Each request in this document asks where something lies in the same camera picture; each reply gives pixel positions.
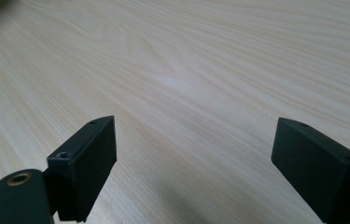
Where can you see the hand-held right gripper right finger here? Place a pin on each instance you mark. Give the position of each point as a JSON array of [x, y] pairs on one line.
[[315, 168]]

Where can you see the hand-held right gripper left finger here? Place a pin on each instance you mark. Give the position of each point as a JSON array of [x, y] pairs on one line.
[[84, 168]]

